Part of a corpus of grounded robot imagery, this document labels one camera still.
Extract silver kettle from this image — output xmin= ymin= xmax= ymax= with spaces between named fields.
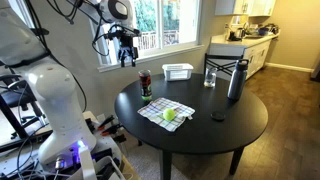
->
xmin=234 ymin=27 xmax=247 ymax=40

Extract black metal stand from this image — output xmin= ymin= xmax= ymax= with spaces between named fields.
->
xmin=0 ymin=73 xmax=46 ymax=148

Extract clear glass mug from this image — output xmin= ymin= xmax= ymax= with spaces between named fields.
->
xmin=203 ymin=66 xmax=218 ymax=89

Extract white window frame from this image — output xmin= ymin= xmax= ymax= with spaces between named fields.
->
xmin=88 ymin=0 xmax=204 ymax=73

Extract round black table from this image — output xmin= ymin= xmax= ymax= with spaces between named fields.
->
xmin=114 ymin=73 xmax=269 ymax=180

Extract white upper wall cabinets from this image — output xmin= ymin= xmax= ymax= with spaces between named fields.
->
xmin=214 ymin=0 xmax=277 ymax=18

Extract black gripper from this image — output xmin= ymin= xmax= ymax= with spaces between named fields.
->
xmin=118 ymin=33 xmax=140 ymax=68

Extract white plastic basket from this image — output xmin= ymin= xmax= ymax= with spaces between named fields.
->
xmin=161 ymin=63 xmax=194 ymax=82

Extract yellow-green tennis ball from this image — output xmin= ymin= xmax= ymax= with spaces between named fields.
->
xmin=162 ymin=107 xmax=176 ymax=122

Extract grey metal water bottle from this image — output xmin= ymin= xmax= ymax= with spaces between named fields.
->
xmin=227 ymin=58 xmax=250 ymax=102

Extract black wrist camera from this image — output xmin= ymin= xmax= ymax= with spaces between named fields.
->
xmin=105 ymin=28 xmax=142 ymax=40

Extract black clamp orange handles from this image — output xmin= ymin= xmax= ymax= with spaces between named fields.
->
xmin=100 ymin=123 xmax=123 ymax=137
xmin=96 ymin=114 xmax=116 ymax=131

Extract black round lid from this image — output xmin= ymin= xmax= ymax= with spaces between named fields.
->
xmin=210 ymin=110 xmax=227 ymax=122

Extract plaid checkered cloth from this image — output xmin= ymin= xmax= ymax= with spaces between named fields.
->
xmin=137 ymin=97 xmax=196 ymax=133

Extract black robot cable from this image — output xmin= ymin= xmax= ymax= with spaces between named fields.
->
xmin=91 ymin=19 xmax=112 ymax=58

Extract white kitchen counter cabinet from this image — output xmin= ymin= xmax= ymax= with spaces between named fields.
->
xmin=208 ymin=31 xmax=281 ymax=81

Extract black folding chair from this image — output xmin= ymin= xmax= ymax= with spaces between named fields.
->
xmin=203 ymin=53 xmax=246 ymax=81

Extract robot mounting platform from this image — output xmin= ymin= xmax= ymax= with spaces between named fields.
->
xmin=0 ymin=111 xmax=141 ymax=180

